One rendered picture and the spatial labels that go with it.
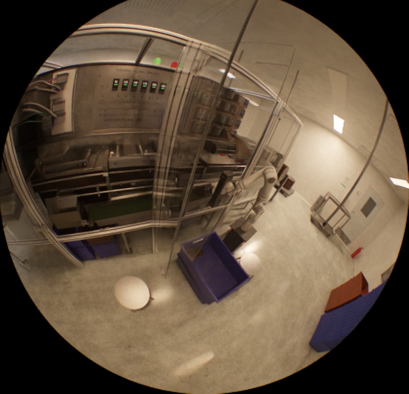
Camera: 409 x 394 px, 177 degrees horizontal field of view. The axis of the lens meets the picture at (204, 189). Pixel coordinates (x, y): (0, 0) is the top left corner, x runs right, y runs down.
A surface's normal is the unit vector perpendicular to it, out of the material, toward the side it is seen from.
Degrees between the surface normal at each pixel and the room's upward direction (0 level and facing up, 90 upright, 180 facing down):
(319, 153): 90
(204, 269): 0
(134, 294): 0
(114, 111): 90
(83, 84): 90
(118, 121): 90
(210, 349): 0
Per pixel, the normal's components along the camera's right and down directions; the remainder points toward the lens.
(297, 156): -0.81, 0.12
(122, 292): 0.29, -0.77
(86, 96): 0.51, 0.63
